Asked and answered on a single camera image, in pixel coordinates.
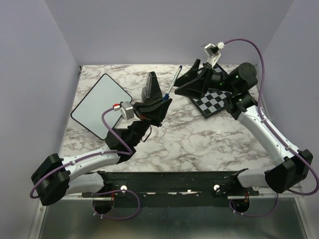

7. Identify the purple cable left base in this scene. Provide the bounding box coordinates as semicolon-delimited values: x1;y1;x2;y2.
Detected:
93;187;143;220

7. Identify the black metronome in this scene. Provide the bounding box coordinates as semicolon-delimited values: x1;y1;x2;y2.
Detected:
141;71;162;103

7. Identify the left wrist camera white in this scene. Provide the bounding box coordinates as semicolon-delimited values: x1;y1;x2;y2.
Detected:
113;102;135;121

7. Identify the black grey chessboard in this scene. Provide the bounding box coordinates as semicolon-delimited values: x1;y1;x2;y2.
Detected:
190;63;237;120

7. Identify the blue whiteboard marker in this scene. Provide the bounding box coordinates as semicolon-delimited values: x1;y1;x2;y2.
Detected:
162;65;182;101

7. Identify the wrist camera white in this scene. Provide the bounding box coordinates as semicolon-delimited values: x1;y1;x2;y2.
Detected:
202;41;225;68
113;102;135;121

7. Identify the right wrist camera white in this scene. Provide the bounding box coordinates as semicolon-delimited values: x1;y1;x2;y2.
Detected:
202;41;225;68

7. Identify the purple cable base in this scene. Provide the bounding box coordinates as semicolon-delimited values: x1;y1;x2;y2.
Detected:
228;190;279;217
93;187;143;220

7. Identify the whiteboard with black frame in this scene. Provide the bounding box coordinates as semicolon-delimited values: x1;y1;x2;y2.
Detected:
71;74;133;140

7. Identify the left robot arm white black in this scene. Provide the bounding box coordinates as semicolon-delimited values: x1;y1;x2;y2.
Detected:
30;98;172;206

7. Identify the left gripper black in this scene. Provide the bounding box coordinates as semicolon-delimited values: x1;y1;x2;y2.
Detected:
129;96;172;147

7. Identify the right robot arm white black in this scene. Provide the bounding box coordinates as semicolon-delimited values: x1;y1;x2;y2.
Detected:
174;59;313;195

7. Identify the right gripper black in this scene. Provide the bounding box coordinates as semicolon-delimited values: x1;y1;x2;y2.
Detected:
171;59;237;100

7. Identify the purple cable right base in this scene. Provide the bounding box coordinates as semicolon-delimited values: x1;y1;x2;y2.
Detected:
228;190;279;217

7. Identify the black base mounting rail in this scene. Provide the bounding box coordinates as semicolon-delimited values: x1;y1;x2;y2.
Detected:
82;171;259;208

